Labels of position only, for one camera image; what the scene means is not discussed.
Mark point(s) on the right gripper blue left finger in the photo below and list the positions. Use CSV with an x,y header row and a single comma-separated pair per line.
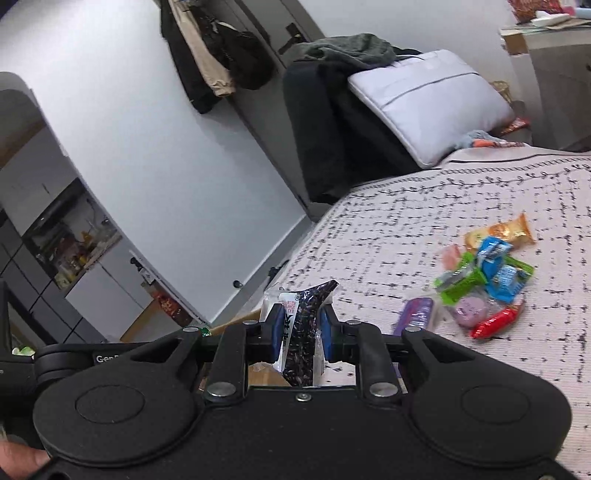
x,y
275,325

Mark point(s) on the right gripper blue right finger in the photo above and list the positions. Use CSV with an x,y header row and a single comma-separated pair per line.
x,y
330,328

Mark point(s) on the black speckled snack packet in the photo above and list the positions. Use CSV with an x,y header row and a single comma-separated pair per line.
x,y
298,329

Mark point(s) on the purple wafer snack pack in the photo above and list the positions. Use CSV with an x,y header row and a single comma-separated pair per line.
x,y
418,312

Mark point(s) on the person's left hand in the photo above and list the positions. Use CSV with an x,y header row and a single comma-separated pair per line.
x,y
20,461

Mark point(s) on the open cardboard box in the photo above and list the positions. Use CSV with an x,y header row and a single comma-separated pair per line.
x,y
260,374

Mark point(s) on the dark soda bottle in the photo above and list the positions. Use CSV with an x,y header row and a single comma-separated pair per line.
x,y
172,308

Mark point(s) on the pink snack packet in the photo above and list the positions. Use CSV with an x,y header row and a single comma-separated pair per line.
x,y
451,257

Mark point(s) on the purple round snack packet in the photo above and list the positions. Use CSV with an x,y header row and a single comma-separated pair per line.
x,y
472,310

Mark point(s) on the green snack packet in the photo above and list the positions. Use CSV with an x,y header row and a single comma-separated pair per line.
x,y
453,285

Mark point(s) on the red snack packet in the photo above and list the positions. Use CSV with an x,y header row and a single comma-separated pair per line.
x,y
498,322

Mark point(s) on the blue snack packet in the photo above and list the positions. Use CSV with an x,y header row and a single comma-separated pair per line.
x,y
491,255
507,284

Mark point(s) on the orange snack packet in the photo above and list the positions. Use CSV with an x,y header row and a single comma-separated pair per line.
x,y
517,232

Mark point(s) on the black jacket on chair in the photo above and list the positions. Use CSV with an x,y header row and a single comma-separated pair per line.
x,y
340,142

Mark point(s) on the white pillow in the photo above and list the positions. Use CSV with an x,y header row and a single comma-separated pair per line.
x,y
430,101

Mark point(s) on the grey knit garment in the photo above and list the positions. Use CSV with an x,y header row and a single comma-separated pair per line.
x,y
363,51

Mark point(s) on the hanging clothes on door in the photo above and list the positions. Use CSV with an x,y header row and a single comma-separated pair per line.
x,y
212,58

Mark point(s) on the grey door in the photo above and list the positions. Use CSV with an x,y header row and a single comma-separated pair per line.
x,y
279,25

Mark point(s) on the white desk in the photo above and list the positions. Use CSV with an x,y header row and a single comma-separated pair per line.
x,y
552,67

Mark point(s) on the red woven basket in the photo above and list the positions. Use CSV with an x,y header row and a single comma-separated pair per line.
x,y
525,10

